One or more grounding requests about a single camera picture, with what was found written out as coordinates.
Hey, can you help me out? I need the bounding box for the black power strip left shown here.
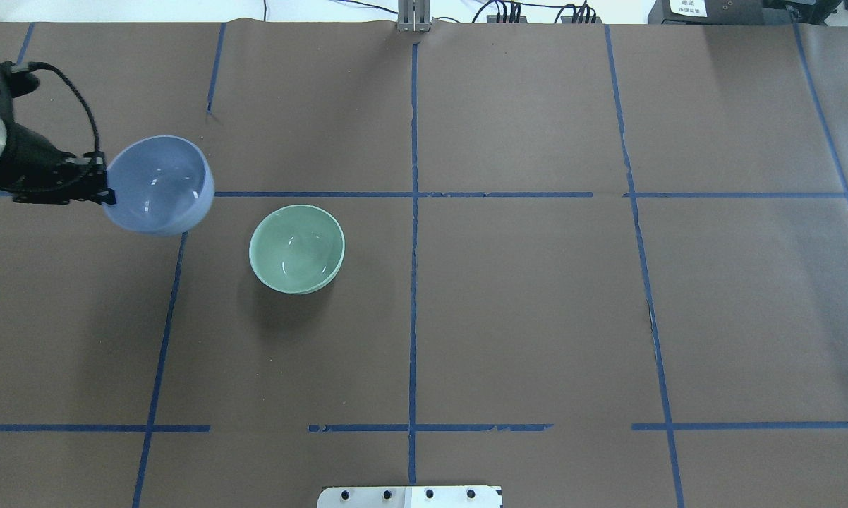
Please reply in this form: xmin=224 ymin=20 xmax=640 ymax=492
xmin=485 ymin=3 xmax=528 ymax=25

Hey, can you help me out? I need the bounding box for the brown paper table cover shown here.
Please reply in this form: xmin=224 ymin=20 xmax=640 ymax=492
xmin=0 ymin=19 xmax=848 ymax=507

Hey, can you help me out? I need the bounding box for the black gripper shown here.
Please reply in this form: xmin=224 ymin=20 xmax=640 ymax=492
xmin=0 ymin=124 xmax=117 ymax=206

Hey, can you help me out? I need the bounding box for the black power strip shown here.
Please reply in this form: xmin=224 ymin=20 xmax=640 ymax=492
xmin=554 ymin=3 xmax=602 ymax=25
xmin=485 ymin=3 xmax=528 ymax=25

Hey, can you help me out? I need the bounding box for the grey aluminium frame post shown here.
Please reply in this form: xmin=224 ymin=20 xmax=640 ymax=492
xmin=397 ymin=0 xmax=433 ymax=32

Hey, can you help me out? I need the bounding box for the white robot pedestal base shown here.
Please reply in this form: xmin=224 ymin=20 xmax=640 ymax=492
xmin=317 ymin=485 xmax=504 ymax=507

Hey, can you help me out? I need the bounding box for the blue ceramic bowl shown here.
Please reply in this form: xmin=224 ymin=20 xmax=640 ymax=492
xmin=104 ymin=135 xmax=215 ymax=236

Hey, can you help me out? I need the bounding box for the black camera cable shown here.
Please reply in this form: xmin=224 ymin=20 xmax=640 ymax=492
xmin=11 ymin=62 xmax=103 ymax=162

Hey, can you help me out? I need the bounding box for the black power strip right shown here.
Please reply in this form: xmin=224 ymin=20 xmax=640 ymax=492
xmin=554 ymin=3 xmax=602 ymax=25

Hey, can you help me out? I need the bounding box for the black computer box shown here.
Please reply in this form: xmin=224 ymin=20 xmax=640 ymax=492
xmin=647 ymin=1 xmax=765 ymax=26

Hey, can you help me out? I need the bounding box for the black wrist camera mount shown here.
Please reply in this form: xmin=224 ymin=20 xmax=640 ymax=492
xmin=0 ymin=61 xmax=40 ymax=120

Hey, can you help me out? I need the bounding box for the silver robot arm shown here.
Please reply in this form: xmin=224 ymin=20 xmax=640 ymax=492
xmin=0 ymin=116 xmax=117 ymax=206

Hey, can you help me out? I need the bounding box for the green ceramic bowl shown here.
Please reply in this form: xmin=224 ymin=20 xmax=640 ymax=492
xmin=248 ymin=205 xmax=346 ymax=295

